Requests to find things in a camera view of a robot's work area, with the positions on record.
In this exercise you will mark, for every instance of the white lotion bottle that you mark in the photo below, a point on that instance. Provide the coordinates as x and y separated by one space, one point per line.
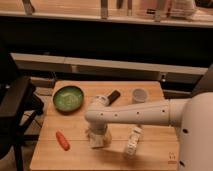
133 140

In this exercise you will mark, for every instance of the white ceramic cup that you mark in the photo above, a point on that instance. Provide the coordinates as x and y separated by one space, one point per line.
139 95

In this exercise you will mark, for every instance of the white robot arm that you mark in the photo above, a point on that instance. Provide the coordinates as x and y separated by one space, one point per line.
194 117

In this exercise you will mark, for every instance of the white sponge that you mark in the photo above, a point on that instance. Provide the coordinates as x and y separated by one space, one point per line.
97 141

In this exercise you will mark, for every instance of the black rectangular bar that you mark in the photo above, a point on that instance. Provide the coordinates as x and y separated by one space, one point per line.
113 96

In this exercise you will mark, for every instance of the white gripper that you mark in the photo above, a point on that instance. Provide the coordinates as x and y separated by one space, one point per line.
99 128

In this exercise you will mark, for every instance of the orange carrot toy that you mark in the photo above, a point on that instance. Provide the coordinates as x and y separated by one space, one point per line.
62 141

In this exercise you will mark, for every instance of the black chair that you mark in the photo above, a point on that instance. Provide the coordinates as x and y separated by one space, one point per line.
18 108

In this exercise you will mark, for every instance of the green bowl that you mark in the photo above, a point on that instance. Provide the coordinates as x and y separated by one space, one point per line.
68 98

